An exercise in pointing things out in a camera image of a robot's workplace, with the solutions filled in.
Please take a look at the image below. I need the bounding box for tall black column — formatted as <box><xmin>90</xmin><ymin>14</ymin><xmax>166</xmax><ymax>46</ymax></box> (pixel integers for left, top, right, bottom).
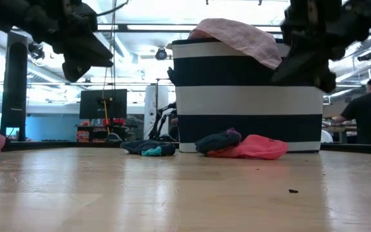
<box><xmin>0</xmin><ymin>32</ymin><xmax>28</xmax><ymax>142</ymax></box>

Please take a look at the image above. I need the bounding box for black aluminium table frame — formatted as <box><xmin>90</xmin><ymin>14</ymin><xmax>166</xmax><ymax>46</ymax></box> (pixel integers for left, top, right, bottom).
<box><xmin>1</xmin><ymin>140</ymin><xmax>371</xmax><ymax>155</ymax></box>

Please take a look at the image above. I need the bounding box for navy white striped fabric bin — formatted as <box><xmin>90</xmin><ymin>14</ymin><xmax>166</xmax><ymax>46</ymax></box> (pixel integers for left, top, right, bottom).
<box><xmin>167</xmin><ymin>37</ymin><xmax>324</xmax><ymax>153</ymax></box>

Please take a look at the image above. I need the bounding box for black monitor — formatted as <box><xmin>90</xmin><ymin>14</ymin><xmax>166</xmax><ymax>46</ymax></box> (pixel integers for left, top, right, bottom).
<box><xmin>79</xmin><ymin>89</ymin><xmax>128</xmax><ymax>120</ymax></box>

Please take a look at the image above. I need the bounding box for white pillar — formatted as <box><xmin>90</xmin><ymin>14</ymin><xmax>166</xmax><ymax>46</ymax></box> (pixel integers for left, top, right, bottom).
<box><xmin>143</xmin><ymin>85</ymin><xmax>170</xmax><ymax>141</ymax></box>

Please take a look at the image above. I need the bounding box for black ceiling camera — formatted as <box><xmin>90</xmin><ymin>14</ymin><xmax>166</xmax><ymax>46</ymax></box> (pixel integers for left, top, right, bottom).
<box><xmin>27</xmin><ymin>43</ymin><xmax>46</xmax><ymax>61</ymax></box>
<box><xmin>155</xmin><ymin>47</ymin><xmax>168</xmax><ymax>61</ymax></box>

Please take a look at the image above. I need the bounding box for pink garment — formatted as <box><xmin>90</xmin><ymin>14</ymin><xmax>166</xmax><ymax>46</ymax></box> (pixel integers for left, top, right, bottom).
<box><xmin>187</xmin><ymin>18</ymin><xmax>283</xmax><ymax>70</ymax></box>

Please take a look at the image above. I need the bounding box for orange-red beanie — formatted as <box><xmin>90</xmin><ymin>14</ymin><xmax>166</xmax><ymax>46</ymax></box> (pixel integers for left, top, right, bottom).
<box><xmin>206</xmin><ymin>134</ymin><xmax>289</xmax><ymax>160</ymax></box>

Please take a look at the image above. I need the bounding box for background work table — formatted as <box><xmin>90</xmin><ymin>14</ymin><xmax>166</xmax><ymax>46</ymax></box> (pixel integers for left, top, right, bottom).
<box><xmin>322</xmin><ymin>124</ymin><xmax>359</xmax><ymax>144</ymax></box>

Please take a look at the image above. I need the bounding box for shelf with red items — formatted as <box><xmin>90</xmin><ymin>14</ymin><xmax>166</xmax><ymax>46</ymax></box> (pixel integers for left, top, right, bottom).
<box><xmin>75</xmin><ymin>117</ymin><xmax>131</xmax><ymax>143</ymax></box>

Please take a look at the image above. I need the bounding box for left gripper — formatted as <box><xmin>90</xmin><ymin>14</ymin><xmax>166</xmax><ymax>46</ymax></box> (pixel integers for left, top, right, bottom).
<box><xmin>23</xmin><ymin>0</ymin><xmax>114</xmax><ymax>83</ymax></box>

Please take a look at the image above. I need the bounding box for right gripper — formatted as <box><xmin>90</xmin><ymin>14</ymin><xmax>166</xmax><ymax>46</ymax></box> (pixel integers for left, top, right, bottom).
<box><xmin>271</xmin><ymin>0</ymin><xmax>348</xmax><ymax>94</ymax></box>

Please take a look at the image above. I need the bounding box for grey sock blue heel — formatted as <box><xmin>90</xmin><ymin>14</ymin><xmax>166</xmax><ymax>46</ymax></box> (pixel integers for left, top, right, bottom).
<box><xmin>120</xmin><ymin>139</ymin><xmax>176</xmax><ymax>157</ymax></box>

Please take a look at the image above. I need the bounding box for white rounded object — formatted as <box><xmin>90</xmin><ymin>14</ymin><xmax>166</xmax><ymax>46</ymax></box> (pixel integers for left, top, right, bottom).
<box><xmin>320</xmin><ymin>130</ymin><xmax>334</xmax><ymax>144</ymax></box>

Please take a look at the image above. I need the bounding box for dark sock purple toe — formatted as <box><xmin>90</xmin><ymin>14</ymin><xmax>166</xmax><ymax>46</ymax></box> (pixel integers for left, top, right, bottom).
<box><xmin>195</xmin><ymin>128</ymin><xmax>243</xmax><ymax>155</ymax></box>

